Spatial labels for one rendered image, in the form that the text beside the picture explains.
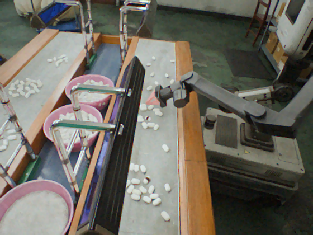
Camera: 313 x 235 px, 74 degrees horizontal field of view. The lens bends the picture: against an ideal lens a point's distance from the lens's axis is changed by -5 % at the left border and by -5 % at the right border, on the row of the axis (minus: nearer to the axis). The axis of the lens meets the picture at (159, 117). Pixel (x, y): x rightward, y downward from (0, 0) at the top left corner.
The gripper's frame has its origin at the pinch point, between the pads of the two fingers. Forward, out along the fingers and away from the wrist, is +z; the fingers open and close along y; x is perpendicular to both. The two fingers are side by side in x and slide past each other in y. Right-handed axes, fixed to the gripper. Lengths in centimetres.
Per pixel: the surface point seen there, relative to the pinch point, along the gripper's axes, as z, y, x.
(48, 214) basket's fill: 28, 54, -11
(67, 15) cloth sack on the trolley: 147, -254, -50
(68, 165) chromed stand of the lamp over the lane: 8, 47, -21
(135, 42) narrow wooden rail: 18, -80, -5
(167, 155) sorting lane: -3.9, 24.2, 13.6
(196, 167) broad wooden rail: -14.8, 30.4, 19.0
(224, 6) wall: -66, -443, 132
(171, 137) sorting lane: -5.0, 13.5, 14.6
